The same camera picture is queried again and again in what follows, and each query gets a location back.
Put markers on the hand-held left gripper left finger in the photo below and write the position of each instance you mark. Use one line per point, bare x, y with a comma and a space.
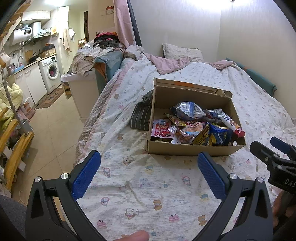
86, 173

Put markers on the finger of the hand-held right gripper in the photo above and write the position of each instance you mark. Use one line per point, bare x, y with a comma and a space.
263, 153
283, 146

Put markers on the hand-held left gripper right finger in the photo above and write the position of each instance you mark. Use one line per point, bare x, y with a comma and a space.
211, 176

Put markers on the cardboard box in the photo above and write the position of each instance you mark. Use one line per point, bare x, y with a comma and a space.
185, 149

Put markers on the blue yellow snack packet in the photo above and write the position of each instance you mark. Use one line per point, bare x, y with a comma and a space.
220, 135

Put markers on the white snack packet red end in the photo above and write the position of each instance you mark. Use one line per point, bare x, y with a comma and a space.
231, 122

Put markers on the brown cookie packet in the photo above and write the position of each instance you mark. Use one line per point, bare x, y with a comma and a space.
177, 121

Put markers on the small pink snack packet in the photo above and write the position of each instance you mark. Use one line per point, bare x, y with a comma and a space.
160, 128

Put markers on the blue white snack packet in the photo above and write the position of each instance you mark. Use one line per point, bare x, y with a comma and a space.
187, 110

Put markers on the person's right hand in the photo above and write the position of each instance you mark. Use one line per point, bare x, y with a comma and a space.
277, 208

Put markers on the person's left hand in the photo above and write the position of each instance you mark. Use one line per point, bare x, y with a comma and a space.
136, 236

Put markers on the checkered bedsheet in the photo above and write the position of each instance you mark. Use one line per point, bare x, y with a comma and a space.
92, 115

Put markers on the printed white quilt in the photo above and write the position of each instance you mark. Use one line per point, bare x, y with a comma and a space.
150, 185

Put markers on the wooden rack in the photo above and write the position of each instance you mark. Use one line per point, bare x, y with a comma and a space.
16, 150

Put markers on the teal mattress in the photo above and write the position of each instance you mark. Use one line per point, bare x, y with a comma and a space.
254, 76

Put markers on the dark striped cloth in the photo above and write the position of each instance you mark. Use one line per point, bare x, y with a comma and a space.
141, 113

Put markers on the brown floor rug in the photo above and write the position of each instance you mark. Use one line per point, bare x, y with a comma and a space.
49, 98

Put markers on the grey cloth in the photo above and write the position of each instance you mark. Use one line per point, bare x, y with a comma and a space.
11, 215

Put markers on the pink printed box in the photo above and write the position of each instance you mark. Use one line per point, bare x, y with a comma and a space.
26, 110

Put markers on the white washing machine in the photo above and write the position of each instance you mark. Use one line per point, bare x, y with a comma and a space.
49, 74

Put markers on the yellow cloth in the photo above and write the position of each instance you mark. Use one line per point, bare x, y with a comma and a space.
10, 99

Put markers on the white floor cabinet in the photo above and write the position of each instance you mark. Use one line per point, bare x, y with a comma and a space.
30, 83

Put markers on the teal folded bedding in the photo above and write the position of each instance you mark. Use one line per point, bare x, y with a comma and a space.
106, 67

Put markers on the pile of clothes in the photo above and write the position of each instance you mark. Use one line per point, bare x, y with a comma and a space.
92, 55

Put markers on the pink blanket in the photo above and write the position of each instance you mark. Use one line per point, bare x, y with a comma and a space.
168, 64

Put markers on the brown box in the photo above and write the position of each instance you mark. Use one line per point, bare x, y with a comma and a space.
48, 53

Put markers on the pale pillow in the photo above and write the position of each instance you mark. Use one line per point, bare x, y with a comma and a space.
182, 52

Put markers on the hanging white towel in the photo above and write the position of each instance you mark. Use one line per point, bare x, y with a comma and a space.
67, 38

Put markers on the white water heater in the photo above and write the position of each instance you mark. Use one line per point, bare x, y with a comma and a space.
22, 36

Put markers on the pink curtain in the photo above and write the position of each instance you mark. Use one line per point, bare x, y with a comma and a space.
122, 20

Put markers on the wooden staircase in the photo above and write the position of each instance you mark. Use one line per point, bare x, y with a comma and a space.
11, 23

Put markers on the white wall cabinet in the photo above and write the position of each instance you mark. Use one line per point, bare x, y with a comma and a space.
37, 15

